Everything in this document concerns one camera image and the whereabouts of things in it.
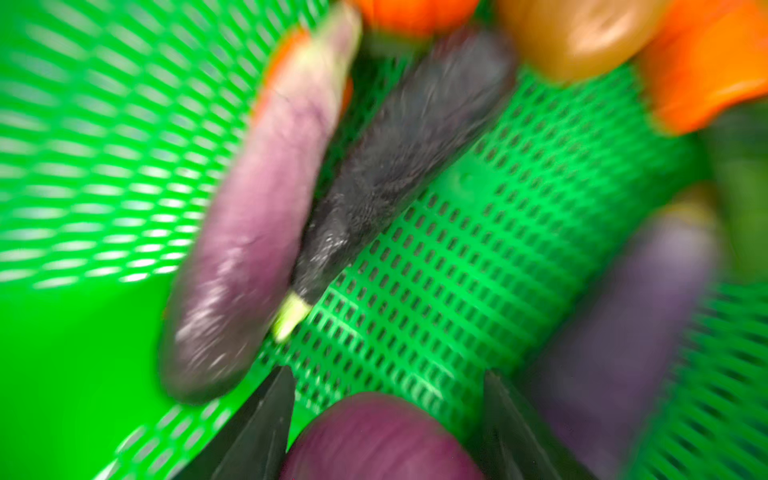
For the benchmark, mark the purple onion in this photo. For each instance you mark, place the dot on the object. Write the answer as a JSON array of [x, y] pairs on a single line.
[[373, 435]]

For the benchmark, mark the brown potato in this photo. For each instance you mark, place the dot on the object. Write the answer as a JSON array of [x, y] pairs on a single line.
[[567, 41]]

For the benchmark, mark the green plastic basket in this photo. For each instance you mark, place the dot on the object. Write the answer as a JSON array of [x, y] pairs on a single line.
[[119, 120]]

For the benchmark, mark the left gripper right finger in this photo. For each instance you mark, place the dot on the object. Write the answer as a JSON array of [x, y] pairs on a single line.
[[517, 443]]

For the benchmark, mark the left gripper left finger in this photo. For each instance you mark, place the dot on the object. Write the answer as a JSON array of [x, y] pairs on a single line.
[[252, 443]]

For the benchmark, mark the orange carrot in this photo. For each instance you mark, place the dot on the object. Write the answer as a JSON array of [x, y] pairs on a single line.
[[706, 57]]

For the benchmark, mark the orange bell pepper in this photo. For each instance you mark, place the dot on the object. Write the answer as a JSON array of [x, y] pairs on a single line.
[[420, 18]]

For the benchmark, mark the dark purple eggplant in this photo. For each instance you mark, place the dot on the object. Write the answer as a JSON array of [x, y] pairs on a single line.
[[443, 103]]

